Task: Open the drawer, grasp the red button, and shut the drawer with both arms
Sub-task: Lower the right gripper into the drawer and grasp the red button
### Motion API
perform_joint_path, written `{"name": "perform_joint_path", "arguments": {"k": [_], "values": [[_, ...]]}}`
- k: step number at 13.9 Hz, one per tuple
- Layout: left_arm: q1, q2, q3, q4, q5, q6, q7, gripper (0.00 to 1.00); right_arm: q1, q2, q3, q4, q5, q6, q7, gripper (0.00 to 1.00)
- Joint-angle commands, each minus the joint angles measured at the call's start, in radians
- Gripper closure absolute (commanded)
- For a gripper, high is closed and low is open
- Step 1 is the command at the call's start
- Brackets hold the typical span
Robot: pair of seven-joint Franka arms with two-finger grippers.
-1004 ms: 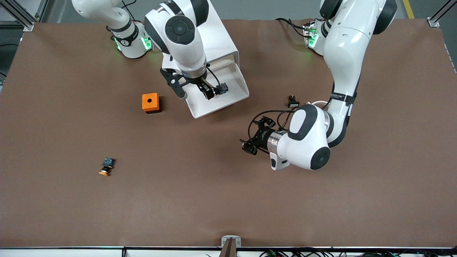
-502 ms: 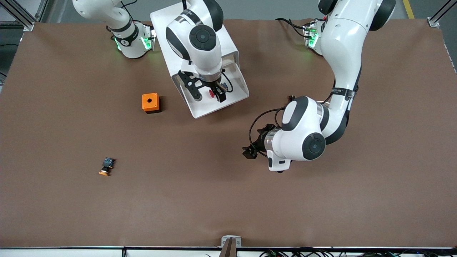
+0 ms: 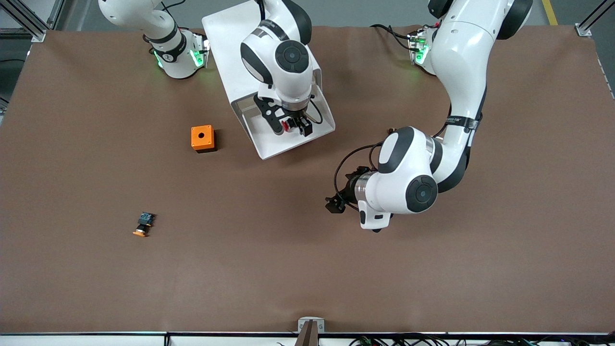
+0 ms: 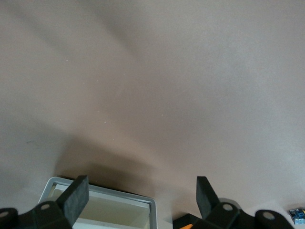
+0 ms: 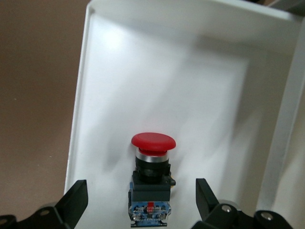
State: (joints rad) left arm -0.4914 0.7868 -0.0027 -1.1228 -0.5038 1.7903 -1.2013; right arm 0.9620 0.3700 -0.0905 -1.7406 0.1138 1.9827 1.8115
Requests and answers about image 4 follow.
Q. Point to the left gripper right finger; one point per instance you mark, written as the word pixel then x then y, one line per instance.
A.
pixel 206 198

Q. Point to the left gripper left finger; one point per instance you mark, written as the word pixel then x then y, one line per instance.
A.
pixel 74 198

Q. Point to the grey plastic tray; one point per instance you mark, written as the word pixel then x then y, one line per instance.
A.
pixel 114 210

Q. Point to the yellow push button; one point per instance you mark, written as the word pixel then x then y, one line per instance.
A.
pixel 297 215

